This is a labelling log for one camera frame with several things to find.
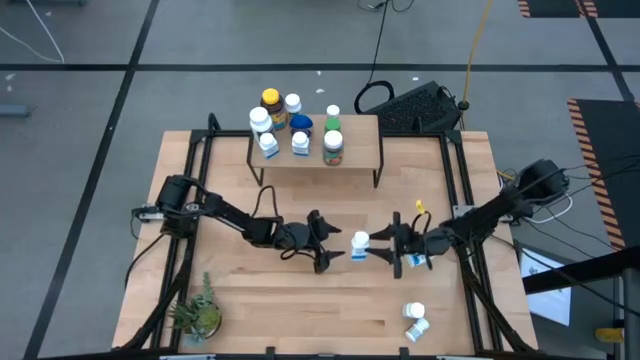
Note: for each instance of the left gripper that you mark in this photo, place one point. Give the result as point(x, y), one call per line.
point(295, 236)

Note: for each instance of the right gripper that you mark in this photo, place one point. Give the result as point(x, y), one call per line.
point(425, 242)

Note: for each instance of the white Trader Joe's pill bottle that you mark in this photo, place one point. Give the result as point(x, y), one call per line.
point(360, 240)
point(413, 310)
point(415, 260)
point(268, 140)
point(417, 330)
point(293, 100)
point(300, 137)

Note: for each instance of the clear gummies bottle white cap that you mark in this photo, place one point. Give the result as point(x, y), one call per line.
point(333, 140)

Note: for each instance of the green-capped caffeine bottle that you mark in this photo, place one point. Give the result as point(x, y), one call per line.
point(332, 125)

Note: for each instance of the blue-capped vitamin bottle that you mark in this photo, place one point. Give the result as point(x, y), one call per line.
point(301, 121)

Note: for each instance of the large white pill bottle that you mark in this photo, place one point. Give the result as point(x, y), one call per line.
point(259, 115)

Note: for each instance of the amber bottle yellow cap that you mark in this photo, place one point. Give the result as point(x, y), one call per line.
point(270, 96)

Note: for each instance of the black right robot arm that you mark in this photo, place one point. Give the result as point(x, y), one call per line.
point(490, 212)

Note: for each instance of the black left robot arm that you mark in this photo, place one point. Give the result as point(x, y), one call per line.
point(230, 215)

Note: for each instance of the wooden shelf black metal legs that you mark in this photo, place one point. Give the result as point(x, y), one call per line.
point(360, 150)

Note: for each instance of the black perforated computer case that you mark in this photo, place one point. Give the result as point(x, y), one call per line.
point(415, 107)

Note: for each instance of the green succulent plant in pot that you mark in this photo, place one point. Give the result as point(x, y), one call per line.
point(200, 315)

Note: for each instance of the white paper sheet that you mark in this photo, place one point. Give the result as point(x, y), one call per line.
point(547, 300)

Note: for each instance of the black metal beam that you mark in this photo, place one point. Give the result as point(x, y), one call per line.
point(580, 272)

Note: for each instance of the yellow floor object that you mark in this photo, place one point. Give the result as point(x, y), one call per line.
point(610, 335)

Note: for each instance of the black mat hazard stripe edge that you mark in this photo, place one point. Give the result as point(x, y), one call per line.
point(615, 150)
point(555, 7)

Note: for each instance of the grey floor block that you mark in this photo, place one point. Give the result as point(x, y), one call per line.
point(12, 110)

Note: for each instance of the black metal rig frame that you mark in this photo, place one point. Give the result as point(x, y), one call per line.
point(225, 133)

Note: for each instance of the grey metal post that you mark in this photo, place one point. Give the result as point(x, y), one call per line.
point(631, 320)

